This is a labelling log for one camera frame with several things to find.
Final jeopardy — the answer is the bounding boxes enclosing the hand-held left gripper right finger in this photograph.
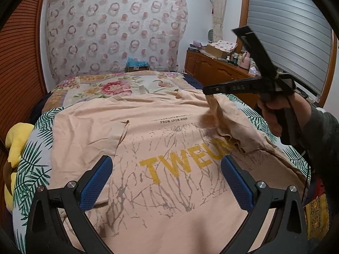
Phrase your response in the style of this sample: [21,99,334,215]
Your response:
[220,155,309,254]

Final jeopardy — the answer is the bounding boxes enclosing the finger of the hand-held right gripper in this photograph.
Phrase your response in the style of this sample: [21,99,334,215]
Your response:
[232,26,278,78]
[203,81,265,96]

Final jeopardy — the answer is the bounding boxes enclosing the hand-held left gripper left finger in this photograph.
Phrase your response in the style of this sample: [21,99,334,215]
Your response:
[25,155,117,254]

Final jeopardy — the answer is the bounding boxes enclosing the peach printed t-shirt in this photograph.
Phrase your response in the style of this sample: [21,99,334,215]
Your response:
[49,88,309,254]

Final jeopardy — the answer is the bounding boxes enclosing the person's right forearm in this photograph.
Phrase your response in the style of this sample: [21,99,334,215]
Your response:
[299,105,339,202]

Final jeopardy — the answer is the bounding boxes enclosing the person's right hand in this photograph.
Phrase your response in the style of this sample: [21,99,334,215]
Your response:
[257,95,312,137]

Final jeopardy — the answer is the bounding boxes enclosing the pink bag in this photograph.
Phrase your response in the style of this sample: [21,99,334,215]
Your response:
[240,51,251,69]

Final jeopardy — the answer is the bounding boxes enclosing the row of small bottles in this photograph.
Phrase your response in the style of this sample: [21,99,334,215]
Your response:
[226,53,241,65]

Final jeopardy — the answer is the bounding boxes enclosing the wooden sideboard cabinet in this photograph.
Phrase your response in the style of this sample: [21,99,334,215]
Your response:
[185,49,262,91]

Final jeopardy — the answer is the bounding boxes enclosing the floral spotted cloth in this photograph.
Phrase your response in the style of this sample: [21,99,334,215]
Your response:
[214,39,238,52]

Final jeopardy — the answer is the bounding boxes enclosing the navy bed sheet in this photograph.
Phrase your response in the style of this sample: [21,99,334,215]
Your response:
[183,73,205,90]

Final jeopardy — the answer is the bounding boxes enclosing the grey window shutter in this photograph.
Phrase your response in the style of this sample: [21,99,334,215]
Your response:
[245,0,334,96]

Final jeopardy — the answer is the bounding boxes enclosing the open cardboard box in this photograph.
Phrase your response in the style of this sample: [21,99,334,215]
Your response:
[205,44,229,59]

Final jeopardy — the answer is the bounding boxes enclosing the white lace window curtain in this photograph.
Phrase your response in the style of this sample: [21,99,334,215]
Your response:
[212,0,226,43]

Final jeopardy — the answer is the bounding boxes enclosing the palm leaf print blanket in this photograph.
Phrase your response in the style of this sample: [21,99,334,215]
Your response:
[12,94,311,254]

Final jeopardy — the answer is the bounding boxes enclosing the yellow patterned cloth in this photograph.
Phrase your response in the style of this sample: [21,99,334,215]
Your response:
[303,193,331,234]

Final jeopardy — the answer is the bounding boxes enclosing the yellow plush toy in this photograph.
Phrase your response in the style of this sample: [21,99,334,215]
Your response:
[3,122,35,213]

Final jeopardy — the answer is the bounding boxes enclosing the floral quilt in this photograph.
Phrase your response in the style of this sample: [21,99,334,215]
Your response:
[42,71,204,112]

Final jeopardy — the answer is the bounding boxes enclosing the small cardboard box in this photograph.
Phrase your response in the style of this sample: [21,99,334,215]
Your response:
[125,65,150,73]

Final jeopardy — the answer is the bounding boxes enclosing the blue crumpled cloth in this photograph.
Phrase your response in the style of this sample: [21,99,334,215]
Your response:
[126,57,149,68]

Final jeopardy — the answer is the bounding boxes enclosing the circle patterned lace curtain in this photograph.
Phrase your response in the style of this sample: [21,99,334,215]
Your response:
[45,0,189,80]

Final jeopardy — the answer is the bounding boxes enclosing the louvred wooden door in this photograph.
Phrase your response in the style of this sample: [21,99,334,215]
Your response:
[0,0,51,138]

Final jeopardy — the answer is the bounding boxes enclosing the black cable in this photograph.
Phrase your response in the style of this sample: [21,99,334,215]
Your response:
[288,95,312,199]

